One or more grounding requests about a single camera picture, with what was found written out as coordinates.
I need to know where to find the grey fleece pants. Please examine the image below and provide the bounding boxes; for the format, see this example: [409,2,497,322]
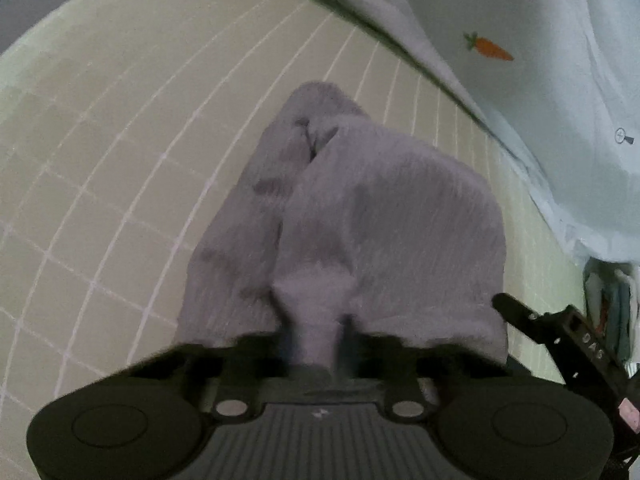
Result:
[176,82,508,368]

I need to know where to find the dark grey folded garment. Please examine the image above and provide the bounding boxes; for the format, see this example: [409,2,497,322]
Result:
[582,259,639,377]

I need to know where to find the light blue printed bedsheet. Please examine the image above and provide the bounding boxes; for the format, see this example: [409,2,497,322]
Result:
[336,0,639,262]

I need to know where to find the green grid cutting mat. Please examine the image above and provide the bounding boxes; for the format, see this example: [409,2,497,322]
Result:
[1,0,584,479]

